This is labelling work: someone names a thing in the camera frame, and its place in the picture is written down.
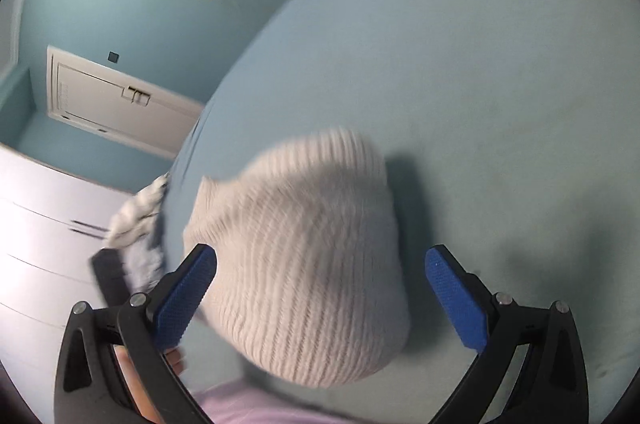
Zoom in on white door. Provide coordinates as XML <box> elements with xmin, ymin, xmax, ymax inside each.
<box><xmin>46</xmin><ymin>45</ymin><xmax>206</xmax><ymax>161</ymax></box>

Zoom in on grey white patterned cloth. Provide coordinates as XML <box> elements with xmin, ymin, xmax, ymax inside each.
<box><xmin>107</xmin><ymin>171</ymin><xmax>173</xmax><ymax>295</ymax></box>

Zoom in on white wardrobe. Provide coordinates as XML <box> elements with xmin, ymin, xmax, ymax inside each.
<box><xmin>0</xmin><ymin>143</ymin><xmax>141</xmax><ymax>424</ymax></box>

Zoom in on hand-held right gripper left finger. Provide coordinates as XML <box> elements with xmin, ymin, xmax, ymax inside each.
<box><xmin>54</xmin><ymin>243</ymin><xmax>218</xmax><ymax>424</ymax></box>

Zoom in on cream and blue knit sweater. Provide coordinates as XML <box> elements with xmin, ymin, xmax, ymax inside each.
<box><xmin>182</xmin><ymin>128</ymin><xmax>412</xmax><ymax>390</ymax></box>

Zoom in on door handle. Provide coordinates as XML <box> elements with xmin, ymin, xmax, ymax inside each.
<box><xmin>122</xmin><ymin>86</ymin><xmax>151</xmax><ymax>106</ymax></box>

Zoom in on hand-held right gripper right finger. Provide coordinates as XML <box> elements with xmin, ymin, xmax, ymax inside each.
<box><xmin>425</xmin><ymin>244</ymin><xmax>590</xmax><ymax>424</ymax></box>

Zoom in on person's pink clothing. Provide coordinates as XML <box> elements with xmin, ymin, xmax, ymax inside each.
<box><xmin>192</xmin><ymin>379</ymin><xmax>351</xmax><ymax>424</ymax></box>

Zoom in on person's left hand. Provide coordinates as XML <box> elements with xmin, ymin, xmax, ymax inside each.
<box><xmin>116</xmin><ymin>346</ymin><xmax>187</xmax><ymax>424</ymax></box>

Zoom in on bed with light blue sheet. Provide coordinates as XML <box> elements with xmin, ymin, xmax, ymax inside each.
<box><xmin>150</xmin><ymin>0</ymin><xmax>640</xmax><ymax>424</ymax></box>

